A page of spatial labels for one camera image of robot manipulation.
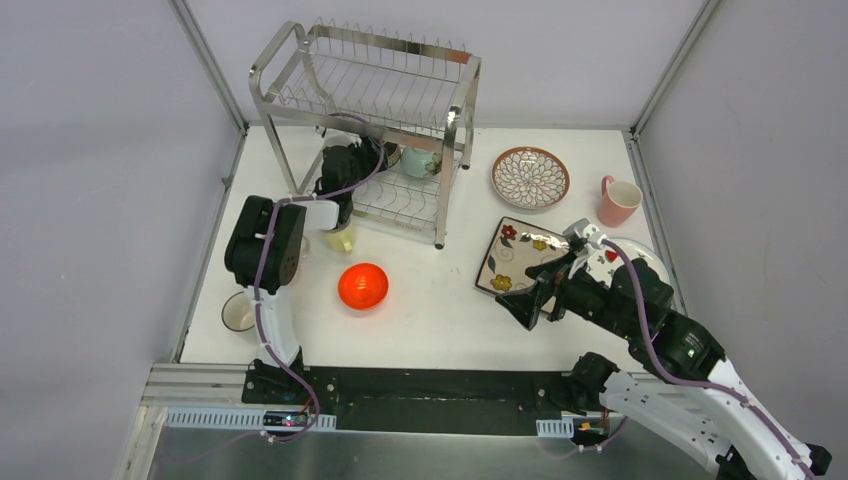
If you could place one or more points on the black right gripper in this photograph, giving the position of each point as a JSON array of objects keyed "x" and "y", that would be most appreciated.
[{"x": 524, "y": 303}]

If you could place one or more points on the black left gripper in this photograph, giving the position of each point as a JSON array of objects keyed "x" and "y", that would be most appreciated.
[{"x": 361, "y": 157}]

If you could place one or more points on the mint green ceramic bowl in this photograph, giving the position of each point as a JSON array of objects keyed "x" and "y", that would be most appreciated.
[{"x": 420, "y": 163}]

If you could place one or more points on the stainless steel dish rack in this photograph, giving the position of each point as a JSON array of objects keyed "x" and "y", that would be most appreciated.
[{"x": 410, "y": 93}]

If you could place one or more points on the orange plastic bowl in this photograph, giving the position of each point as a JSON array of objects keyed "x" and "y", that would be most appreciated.
[{"x": 363, "y": 286}]

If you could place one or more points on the brown patterned ceramic bowl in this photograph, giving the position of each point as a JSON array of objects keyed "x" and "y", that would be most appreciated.
[{"x": 392, "y": 153}]

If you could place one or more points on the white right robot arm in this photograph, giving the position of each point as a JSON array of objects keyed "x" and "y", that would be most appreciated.
[{"x": 731, "y": 432}]

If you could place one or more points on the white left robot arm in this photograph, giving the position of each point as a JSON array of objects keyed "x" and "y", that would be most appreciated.
[{"x": 263, "y": 252}]

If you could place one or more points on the square flower pattern plate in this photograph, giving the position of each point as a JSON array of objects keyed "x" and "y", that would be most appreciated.
[{"x": 514, "y": 247}]

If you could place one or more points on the watermelon pattern round plate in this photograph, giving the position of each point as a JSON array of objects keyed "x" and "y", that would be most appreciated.
[{"x": 603, "y": 263}]

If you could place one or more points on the pale yellow ceramic mug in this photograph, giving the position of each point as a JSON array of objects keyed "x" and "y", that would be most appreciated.
[{"x": 341, "y": 239}]

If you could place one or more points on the round floral pattern plate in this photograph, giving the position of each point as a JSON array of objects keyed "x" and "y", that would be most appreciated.
[{"x": 530, "y": 178}]

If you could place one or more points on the pink ceramic mug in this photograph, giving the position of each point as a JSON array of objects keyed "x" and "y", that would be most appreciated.
[{"x": 619, "y": 201}]

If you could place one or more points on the small clear glass cup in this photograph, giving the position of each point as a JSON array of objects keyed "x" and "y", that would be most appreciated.
[{"x": 237, "y": 313}]

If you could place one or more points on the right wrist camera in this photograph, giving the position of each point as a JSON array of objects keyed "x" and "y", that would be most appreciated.
[{"x": 585, "y": 232}]

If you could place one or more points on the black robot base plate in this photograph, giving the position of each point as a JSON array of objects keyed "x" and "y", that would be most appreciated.
[{"x": 475, "y": 402}]

